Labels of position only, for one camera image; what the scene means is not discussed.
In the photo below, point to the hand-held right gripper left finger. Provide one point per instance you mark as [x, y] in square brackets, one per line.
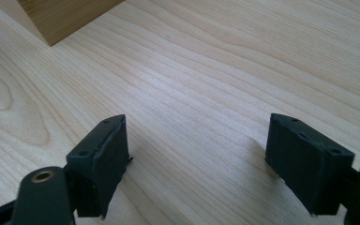
[106, 156]

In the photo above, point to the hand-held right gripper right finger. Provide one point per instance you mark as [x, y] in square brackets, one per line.
[306, 162]

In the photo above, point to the wooden tea box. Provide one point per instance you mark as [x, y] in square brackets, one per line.
[68, 15]

